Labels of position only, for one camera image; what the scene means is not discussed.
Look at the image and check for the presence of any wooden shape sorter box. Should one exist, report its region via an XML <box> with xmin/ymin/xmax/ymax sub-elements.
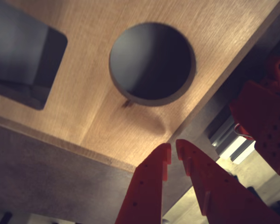
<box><xmin>0</xmin><ymin>0</ymin><xmax>280</xmax><ymax>173</ymax></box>

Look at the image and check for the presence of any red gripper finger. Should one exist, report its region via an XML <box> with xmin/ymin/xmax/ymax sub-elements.
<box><xmin>175</xmin><ymin>139</ymin><xmax>280</xmax><ymax>224</ymax></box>
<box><xmin>115</xmin><ymin>142</ymin><xmax>172</xmax><ymax>224</ymax></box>

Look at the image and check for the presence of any aluminium profile rail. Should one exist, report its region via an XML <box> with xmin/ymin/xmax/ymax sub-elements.
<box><xmin>206</xmin><ymin>115</ymin><xmax>257</xmax><ymax>164</ymax></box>

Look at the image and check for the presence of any red white motor wire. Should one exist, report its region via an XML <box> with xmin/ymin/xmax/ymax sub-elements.
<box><xmin>234</xmin><ymin>123</ymin><xmax>255</xmax><ymax>140</ymax></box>

